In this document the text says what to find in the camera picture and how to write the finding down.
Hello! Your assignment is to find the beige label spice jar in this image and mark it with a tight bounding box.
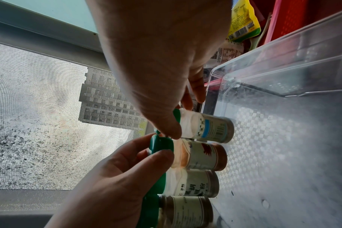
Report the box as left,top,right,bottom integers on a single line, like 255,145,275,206
136,194,214,228

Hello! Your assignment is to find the red plastic basket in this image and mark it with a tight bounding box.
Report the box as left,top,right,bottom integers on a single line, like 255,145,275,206
258,0,342,46

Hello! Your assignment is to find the grey window frame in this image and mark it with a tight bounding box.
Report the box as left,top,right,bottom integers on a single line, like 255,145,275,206
0,0,109,73

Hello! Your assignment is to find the clear plastic storage box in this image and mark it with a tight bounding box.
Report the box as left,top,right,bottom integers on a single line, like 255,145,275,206
200,6,342,228

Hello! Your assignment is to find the grey apartment building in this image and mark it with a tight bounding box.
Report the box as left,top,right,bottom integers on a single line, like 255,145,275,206
79,66,148,130

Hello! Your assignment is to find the person's right hand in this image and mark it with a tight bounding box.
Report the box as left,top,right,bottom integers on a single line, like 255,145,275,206
85,0,232,139

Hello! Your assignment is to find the black print spice jar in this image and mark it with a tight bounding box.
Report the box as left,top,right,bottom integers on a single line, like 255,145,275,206
157,169,220,199

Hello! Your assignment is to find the blue label spice jar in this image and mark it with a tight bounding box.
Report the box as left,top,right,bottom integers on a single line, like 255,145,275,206
172,108,235,144

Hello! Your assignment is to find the white food packet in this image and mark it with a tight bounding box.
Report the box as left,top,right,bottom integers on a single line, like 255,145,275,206
211,42,245,64

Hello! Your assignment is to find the pink plastic basket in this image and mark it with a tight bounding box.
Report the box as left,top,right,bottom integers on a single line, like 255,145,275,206
262,0,290,44

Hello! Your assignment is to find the yellow snack packet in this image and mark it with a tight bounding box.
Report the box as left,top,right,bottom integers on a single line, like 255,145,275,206
227,0,262,43

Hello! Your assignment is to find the window insect screen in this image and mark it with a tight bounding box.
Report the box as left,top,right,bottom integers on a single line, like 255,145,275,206
0,41,149,191

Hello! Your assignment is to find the person's left hand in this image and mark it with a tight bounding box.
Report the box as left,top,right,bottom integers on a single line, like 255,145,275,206
44,133,175,228

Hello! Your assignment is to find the red print spice jar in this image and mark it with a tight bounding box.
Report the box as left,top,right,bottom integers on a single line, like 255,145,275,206
150,131,229,172

